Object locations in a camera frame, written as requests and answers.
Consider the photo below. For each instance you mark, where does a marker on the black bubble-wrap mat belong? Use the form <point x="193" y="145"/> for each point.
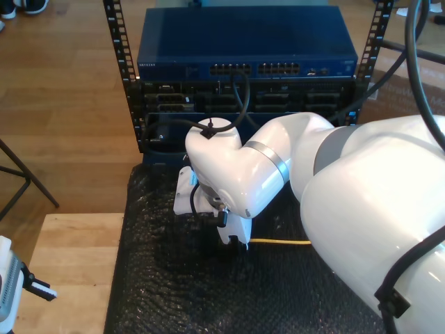
<point x="208" y="295"/>

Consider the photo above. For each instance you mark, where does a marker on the black rack shelf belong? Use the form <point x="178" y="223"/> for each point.
<point x="163" y="142"/>

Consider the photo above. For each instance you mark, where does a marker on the black rack server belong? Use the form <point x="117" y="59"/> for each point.
<point x="167" y="101"/>

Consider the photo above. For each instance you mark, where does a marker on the brown cardboard monitor box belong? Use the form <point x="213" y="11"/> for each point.
<point x="393" y="101"/>

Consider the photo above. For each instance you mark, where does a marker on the black metal bar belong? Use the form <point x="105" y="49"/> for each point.
<point x="393" y="44"/>

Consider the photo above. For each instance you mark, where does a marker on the person's shoe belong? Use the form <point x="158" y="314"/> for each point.
<point x="8" y="12"/>
<point x="36" y="6"/>
<point x="1" y="25"/>

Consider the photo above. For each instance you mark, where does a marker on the white crumpled paper scrap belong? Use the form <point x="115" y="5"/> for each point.
<point x="436" y="7"/>
<point x="401" y="12"/>

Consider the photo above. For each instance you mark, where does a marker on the small black object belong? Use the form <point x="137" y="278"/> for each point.
<point x="440" y="19"/>

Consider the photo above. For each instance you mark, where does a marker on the blue rack base plate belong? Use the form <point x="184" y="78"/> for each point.
<point x="163" y="160"/>

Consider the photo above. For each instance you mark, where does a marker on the blue network switch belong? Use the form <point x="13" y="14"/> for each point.
<point x="243" y="35"/>

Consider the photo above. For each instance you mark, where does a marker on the black perforated rack post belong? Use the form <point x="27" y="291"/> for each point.
<point x="377" y="28"/>
<point x="118" y="31"/>

